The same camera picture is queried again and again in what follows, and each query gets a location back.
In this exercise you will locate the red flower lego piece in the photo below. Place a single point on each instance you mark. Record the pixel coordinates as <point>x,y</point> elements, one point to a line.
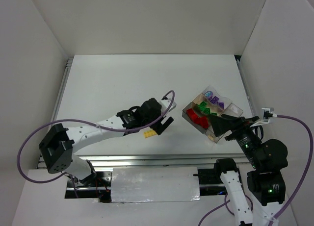
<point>190,112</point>

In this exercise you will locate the small purple lego brick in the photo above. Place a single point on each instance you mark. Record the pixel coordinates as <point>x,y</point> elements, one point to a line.
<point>221,105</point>

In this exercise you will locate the purple round lego piece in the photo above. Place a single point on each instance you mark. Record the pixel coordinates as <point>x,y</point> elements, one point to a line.
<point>208,94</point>

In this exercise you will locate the foil covered panel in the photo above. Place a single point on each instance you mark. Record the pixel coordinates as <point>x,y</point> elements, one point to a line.
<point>166,184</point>

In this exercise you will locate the green square lego brick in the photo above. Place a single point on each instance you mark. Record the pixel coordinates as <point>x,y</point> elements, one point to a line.
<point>207,111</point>

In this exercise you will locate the aluminium frame rail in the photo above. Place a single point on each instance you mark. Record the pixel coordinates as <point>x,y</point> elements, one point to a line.
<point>159,160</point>

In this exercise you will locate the clear compartment container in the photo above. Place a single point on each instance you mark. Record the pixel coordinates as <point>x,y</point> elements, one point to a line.
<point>207,103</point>

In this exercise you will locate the green lego half of block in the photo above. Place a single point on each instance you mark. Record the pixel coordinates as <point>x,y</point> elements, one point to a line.
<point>203,104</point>

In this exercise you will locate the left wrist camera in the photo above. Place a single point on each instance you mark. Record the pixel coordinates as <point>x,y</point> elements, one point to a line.
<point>167,104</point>

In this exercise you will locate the purple arch lego piece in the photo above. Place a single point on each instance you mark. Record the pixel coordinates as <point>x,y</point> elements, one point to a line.
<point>214,100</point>

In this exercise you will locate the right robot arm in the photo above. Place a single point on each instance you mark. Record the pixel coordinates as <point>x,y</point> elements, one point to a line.
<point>265,181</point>

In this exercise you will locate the green lego plate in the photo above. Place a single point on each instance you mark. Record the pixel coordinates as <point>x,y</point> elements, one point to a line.
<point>202,109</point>

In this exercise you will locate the yellow long lego plate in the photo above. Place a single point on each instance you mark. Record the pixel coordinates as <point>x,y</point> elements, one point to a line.
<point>149,133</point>

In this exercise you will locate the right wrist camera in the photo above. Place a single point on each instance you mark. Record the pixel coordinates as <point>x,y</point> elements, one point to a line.
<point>268,116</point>

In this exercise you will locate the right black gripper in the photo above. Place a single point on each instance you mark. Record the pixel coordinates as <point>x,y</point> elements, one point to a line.
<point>234,127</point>

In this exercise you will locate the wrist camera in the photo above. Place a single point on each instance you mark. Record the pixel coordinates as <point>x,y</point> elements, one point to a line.
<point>167,104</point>
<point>268,116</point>

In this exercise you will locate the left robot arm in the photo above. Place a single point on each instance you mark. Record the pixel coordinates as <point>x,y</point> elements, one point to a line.
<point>58,148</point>

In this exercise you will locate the red studded lego brick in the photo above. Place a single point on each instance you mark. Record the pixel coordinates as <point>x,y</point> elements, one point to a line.
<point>194,117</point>

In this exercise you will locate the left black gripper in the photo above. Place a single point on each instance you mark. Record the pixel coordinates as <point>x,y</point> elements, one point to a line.
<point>161,123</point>

